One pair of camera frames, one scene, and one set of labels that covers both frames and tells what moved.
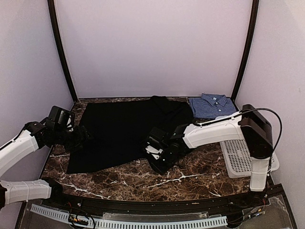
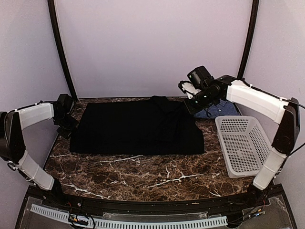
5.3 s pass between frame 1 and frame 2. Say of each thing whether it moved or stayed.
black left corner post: stayed
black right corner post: stayed
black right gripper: moved
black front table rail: stayed
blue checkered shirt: stayed
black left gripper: moved
